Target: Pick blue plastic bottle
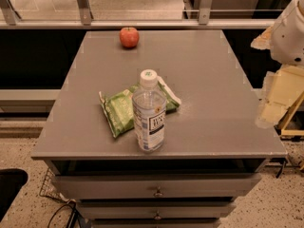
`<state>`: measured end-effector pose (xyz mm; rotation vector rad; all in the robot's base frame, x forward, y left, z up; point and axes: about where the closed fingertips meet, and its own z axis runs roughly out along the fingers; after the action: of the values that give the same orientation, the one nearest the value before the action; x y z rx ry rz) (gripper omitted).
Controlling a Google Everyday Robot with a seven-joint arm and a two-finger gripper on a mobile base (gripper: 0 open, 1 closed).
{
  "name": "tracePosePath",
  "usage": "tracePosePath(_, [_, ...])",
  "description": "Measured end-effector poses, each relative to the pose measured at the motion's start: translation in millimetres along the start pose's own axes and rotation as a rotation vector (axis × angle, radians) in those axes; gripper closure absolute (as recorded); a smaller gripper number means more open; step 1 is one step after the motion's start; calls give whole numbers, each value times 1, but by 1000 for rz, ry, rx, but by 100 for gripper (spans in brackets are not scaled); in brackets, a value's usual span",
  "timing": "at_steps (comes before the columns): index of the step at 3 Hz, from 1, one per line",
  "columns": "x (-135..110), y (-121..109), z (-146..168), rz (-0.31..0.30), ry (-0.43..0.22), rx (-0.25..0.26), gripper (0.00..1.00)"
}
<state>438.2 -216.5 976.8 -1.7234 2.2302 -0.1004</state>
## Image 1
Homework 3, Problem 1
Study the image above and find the clear plastic water bottle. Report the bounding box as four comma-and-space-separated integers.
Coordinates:
132, 69, 166, 152

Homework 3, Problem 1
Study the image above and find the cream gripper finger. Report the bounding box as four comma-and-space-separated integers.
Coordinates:
251, 26, 273, 50
256, 65, 304, 128

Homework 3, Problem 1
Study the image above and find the bottom grey drawer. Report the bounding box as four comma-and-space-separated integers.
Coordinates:
92, 219, 220, 228

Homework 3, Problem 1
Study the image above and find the middle grey drawer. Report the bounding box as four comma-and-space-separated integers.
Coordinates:
77, 201, 236, 219

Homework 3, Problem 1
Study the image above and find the green snack bag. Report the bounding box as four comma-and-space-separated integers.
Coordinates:
99, 76, 181, 138

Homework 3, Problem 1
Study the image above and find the grey drawer cabinet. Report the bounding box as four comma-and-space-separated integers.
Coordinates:
32, 30, 286, 228

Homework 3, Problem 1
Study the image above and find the metal glass railing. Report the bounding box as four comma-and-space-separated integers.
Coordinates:
0, 0, 291, 29

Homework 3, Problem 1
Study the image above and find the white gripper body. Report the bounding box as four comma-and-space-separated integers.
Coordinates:
270, 0, 304, 66

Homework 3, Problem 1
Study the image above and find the red apple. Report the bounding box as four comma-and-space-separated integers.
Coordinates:
120, 27, 140, 48

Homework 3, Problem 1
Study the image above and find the top grey drawer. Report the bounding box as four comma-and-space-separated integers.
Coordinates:
52, 174, 261, 200

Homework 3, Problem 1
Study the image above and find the black cable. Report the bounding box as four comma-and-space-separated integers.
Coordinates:
47, 199, 84, 228

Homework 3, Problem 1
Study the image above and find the wire basket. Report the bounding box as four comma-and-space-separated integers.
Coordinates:
39, 169, 67, 203

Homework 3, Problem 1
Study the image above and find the black chair seat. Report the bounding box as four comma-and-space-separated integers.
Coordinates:
0, 168, 28, 221

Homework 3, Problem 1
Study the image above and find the grey drawer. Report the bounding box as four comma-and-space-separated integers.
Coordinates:
92, 219, 220, 228
77, 201, 236, 219
52, 174, 261, 200

